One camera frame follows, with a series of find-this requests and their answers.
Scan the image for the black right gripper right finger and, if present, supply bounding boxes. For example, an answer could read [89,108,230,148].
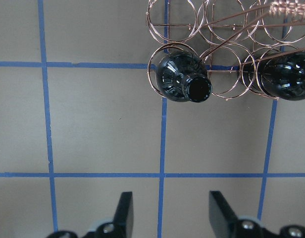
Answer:
[208,190,305,238]

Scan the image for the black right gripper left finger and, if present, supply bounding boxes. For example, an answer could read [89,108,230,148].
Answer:
[46,191,134,238]

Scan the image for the dark wine bottle outer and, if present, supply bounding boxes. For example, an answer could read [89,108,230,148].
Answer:
[156,51,212,103]

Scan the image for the dark wine bottle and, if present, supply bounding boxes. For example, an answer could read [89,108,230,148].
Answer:
[242,51,305,101]
[156,51,212,103]

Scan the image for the dark wine bottle inner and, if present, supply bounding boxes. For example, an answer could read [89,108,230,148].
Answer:
[242,51,305,101]

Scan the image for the copper wire bottle basket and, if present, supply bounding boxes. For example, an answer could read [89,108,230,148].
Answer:
[147,0,305,100]

